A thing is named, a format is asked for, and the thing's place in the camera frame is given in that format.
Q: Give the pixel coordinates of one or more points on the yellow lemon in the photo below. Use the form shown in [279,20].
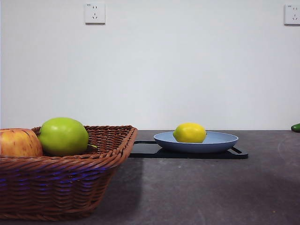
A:
[189,132]

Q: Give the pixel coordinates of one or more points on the blue round plate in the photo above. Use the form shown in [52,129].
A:
[218,144]

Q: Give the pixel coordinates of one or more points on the brown wicker basket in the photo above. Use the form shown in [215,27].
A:
[58,182]

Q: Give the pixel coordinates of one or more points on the dark green rectangular tray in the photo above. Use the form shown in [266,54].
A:
[145,152]

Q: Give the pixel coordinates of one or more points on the green apple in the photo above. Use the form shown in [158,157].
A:
[63,136]

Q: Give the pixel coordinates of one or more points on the red yellow apple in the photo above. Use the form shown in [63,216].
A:
[16,143]

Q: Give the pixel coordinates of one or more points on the dark green vegetable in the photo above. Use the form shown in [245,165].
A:
[296,127]

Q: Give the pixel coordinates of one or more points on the white wall socket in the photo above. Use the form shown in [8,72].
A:
[95,12]
[293,14]

